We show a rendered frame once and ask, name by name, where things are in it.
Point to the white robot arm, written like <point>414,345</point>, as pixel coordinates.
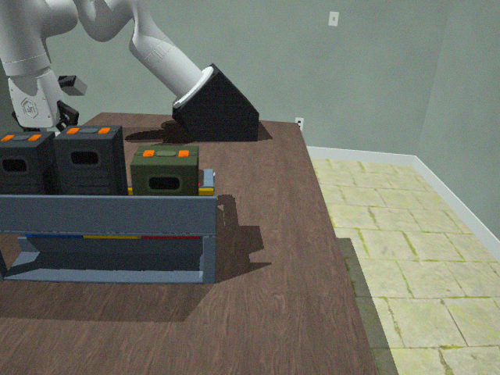
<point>25,25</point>

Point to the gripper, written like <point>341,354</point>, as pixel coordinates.
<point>38,102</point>

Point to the yellow flat bar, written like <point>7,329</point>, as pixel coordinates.
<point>202,191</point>

